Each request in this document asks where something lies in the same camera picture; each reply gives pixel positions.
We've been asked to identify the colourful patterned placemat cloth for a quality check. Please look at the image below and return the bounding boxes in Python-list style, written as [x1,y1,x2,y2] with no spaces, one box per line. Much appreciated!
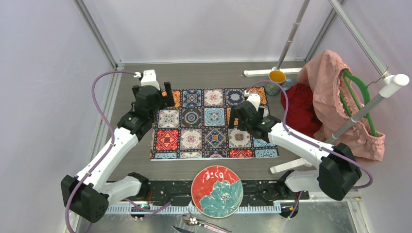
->
[150,88,278,160]

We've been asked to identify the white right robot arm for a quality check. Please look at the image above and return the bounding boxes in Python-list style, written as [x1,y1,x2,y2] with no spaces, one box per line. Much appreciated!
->
[230,101,361,200]

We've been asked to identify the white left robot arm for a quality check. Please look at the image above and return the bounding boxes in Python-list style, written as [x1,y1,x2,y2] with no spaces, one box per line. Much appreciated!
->
[61,82,175,223]

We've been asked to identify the blue mug with yellow inside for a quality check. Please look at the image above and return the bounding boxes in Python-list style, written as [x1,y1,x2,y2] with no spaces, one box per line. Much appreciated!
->
[265,70,292,96]

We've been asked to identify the red cloth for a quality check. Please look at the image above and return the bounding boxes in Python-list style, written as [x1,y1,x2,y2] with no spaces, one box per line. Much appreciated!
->
[280,83,323,138]

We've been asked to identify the red plate with teal flower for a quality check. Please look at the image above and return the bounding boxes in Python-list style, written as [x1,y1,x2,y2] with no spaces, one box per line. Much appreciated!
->
[190,166,243,218]

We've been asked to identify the pink fabric garment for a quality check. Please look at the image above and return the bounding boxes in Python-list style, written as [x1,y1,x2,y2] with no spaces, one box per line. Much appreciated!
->
[297,50,385,161]

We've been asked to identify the green clothes hanger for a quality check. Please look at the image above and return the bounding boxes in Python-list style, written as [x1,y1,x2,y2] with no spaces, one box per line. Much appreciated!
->
[342,69,378,137]

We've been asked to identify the metal spoon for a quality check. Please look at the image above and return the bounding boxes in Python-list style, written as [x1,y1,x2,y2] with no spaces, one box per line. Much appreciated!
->
[182,214,232,233]

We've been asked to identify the metal knife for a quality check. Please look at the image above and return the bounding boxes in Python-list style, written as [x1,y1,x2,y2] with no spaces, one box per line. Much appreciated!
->
[172,226,195,233]

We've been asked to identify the white and grey clothes rack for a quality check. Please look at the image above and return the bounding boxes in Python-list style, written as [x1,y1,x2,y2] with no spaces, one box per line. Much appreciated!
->
[243,0,411,175]

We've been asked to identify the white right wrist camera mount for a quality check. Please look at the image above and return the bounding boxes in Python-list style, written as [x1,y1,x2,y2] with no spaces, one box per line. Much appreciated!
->
[244,91,261,111]

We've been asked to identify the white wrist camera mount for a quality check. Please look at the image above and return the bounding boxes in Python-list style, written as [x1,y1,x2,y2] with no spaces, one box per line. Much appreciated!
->
[133,69,160,90]
[244,91,261,111]

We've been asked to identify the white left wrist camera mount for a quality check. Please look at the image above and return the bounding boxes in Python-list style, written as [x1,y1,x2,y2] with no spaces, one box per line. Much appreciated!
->
[133,69,160,90]

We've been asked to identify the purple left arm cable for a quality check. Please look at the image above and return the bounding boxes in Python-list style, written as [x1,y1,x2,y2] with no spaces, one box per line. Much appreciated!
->
[64,70,172,233]

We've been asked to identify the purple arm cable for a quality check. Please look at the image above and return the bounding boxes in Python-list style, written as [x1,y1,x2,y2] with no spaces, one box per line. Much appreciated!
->
[244,80,374,219]
[64,70,172,233]

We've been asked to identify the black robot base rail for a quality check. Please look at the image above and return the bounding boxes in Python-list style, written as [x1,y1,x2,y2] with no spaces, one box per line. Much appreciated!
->
[128,180,298,207]

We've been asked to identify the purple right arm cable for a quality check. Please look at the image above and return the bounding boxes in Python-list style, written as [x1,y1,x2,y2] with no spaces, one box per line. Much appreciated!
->
[244,80,374,219]

